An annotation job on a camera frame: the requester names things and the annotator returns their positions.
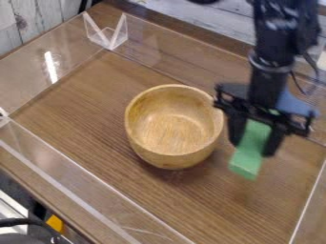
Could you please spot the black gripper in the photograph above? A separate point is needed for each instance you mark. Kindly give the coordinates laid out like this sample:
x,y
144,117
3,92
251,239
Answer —
x,y
289,118

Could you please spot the green rectangular block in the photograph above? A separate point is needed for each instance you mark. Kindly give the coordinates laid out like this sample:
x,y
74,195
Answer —
x,y
246,159

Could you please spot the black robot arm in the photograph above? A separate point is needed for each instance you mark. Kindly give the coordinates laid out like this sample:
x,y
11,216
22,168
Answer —
x,y
286,32

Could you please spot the brown wooden bowl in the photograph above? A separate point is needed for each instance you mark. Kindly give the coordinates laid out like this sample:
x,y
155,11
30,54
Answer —
x,y
173,126

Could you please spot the yellow tag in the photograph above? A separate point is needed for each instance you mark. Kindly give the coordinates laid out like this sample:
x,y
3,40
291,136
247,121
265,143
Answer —
x,y
55,223

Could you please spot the clear acrylic corner bracket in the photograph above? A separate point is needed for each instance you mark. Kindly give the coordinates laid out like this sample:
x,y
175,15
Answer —
x,y
108,38

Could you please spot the clear acrylic tray wall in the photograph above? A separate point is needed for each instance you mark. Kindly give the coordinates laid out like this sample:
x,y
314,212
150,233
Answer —
x,y
95,209

